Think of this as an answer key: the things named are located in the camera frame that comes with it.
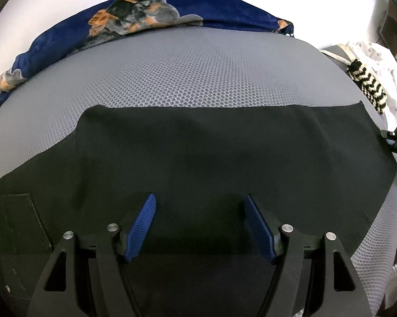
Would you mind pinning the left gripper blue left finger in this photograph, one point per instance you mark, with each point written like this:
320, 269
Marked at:
134, 227

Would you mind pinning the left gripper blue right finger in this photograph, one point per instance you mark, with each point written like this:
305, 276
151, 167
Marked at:
264, 228

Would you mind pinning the black denim pants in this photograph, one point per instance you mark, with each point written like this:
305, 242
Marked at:
319, 169

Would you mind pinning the black white zigzag knit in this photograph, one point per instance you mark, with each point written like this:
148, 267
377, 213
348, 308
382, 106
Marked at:
368, 84

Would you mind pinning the white dotted cloth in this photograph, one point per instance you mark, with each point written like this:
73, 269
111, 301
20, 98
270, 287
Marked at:
383, 65

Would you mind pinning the grey mesh mattress pad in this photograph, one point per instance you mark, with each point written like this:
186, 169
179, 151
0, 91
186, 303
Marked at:
199, 68

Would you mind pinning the blue floral blanket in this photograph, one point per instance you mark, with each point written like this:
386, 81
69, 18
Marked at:
116, 19

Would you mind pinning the grey bag with strap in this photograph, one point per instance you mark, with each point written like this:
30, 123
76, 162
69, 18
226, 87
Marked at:
341, 55

